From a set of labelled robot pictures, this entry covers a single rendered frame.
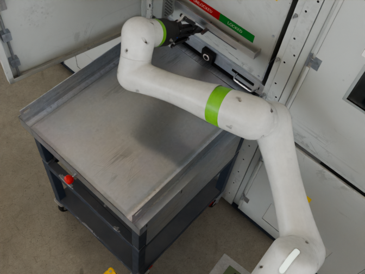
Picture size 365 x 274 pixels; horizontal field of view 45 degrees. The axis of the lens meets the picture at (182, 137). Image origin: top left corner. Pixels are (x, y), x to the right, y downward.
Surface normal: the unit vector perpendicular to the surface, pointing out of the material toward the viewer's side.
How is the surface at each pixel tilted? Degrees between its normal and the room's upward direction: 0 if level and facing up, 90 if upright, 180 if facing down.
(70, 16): 90
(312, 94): 90
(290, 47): 90
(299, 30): 90
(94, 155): 0
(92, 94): 0
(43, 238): 0
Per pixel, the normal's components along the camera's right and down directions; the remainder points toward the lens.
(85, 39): 0.59, 0.70
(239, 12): -0.66, 0.59
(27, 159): 0.09, -0.54
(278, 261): -0.68, -0.18
